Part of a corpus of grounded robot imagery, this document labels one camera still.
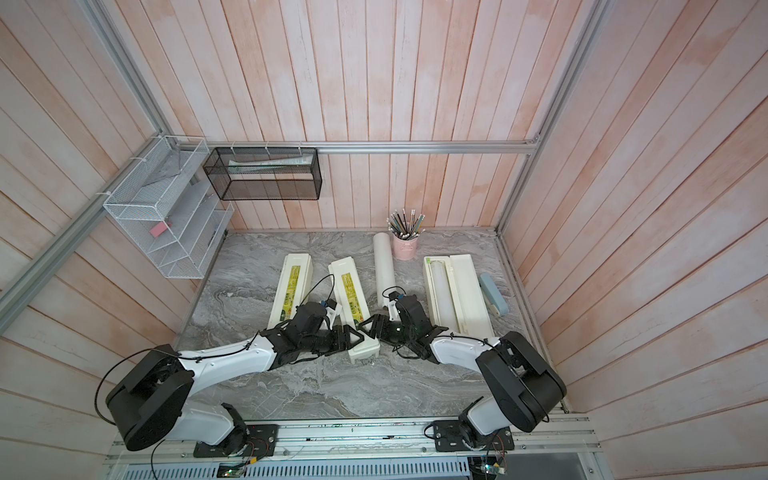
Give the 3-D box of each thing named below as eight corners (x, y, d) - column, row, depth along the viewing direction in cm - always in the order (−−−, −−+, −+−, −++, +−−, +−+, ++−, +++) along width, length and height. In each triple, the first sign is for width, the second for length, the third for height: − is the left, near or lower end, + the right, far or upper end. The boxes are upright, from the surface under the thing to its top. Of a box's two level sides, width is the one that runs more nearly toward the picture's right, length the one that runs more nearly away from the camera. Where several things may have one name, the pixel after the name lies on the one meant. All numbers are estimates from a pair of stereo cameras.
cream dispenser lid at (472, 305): (459, 341, 93) (465, 329, 86) (446, 268, 111) (450, 254, 105) (485, 341, 93) (493, 329, 86) (468, 268, 111) (473, 254, 105)
